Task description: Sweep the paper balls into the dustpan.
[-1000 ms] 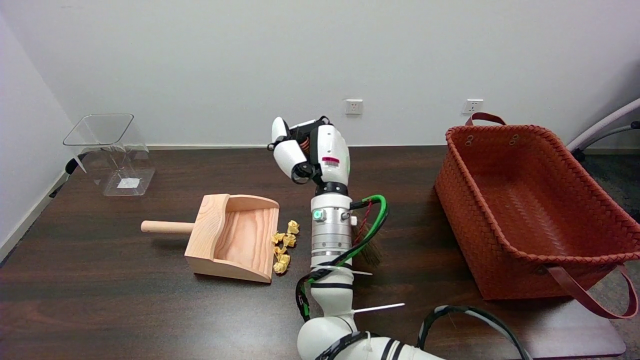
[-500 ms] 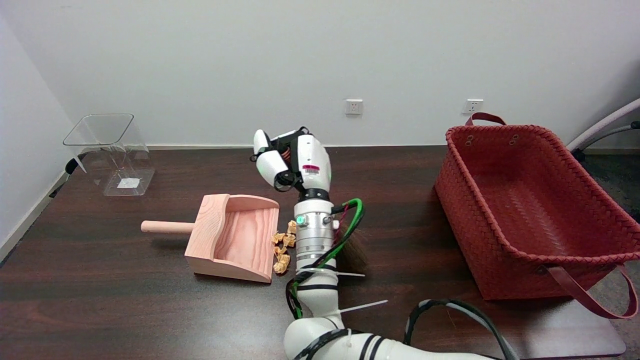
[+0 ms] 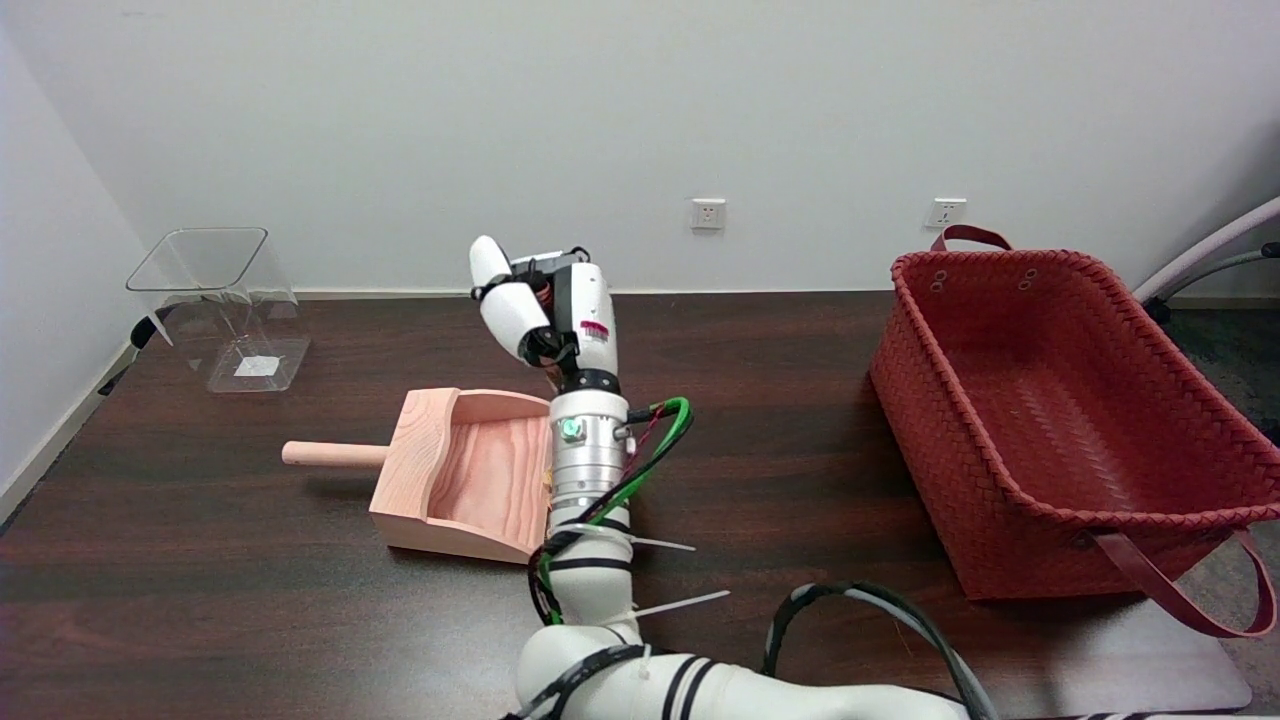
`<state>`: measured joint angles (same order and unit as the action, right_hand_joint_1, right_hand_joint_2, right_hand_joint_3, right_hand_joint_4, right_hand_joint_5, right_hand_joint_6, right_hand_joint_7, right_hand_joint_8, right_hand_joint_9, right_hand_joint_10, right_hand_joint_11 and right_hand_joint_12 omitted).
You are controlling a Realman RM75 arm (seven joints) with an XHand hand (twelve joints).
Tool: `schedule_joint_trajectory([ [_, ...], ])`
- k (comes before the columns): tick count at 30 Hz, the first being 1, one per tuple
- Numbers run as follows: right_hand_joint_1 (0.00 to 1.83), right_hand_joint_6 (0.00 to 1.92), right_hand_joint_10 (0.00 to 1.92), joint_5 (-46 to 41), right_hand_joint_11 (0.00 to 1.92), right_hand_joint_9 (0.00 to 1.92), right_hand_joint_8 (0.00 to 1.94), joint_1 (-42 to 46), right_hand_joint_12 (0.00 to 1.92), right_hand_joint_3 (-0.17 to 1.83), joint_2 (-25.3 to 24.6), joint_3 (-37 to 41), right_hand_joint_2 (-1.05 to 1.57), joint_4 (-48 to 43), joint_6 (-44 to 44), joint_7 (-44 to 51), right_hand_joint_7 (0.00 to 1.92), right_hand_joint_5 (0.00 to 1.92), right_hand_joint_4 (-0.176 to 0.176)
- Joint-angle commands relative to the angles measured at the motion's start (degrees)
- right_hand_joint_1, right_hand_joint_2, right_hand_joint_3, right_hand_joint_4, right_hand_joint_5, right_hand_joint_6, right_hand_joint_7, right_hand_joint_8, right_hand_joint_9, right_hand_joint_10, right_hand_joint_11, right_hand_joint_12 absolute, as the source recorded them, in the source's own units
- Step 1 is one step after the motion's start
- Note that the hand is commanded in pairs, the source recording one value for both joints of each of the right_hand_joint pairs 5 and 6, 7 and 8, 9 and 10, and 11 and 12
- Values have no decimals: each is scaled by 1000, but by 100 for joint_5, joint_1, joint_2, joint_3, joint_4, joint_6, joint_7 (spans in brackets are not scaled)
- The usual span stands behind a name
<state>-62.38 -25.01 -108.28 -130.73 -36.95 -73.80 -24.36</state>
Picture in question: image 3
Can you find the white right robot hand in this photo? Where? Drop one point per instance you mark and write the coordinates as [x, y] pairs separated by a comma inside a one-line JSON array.
[[595, 305]]

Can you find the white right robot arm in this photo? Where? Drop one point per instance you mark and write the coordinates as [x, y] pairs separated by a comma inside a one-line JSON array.
[[590, 460]]

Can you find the wooden dustpan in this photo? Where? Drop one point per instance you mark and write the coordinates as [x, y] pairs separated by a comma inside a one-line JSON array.
[[470, 470]]

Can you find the clear plastic container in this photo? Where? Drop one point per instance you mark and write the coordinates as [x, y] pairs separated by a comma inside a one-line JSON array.
[[235, 310]]

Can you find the red woven basket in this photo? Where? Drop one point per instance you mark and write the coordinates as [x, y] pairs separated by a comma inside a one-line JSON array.
[[1060, 420]]

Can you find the pink curved tube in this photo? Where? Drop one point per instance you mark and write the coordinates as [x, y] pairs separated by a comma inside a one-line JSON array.
[[1215, 240]]

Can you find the grey pad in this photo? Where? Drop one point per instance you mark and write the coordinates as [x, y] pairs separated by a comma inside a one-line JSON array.
[[1190, 670]]

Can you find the white wall socket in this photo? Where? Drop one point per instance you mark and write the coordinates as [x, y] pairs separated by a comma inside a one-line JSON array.
[[708, 213], [945, 213]]

